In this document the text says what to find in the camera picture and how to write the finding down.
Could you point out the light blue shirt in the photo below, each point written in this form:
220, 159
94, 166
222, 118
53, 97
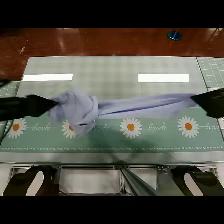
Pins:
80, 108

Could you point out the blue round object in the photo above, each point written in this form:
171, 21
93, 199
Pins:
174, 35

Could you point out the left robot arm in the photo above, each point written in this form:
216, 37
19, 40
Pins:
20, 106

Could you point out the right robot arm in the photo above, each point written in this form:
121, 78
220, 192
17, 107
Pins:
210, 101

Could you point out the silver frame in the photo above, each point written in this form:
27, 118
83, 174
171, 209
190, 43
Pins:
110, 178

